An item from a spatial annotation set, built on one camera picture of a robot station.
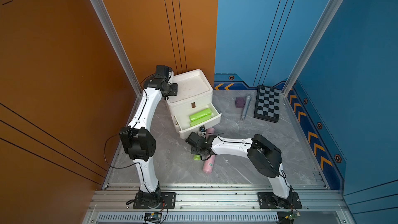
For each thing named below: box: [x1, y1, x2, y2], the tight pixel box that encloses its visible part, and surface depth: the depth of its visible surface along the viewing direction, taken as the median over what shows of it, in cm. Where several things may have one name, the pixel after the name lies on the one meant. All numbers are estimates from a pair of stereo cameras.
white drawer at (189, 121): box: [172, 102, 222, 139], surface depth 92 cm
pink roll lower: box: [202, 154, 217, 175], surface depth 83 cm
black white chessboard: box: [253, 84, 280, 124], surface depth 111 cm
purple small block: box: [235, 96, 246, 108], surface depth 111 cm
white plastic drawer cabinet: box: [167, 68, 222, 139], surface depth 91 cm
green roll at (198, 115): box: [189, 107, 212, 122], surface depth 93 cm
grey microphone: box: [240, 95, 252, 121], surface depth 111 cm
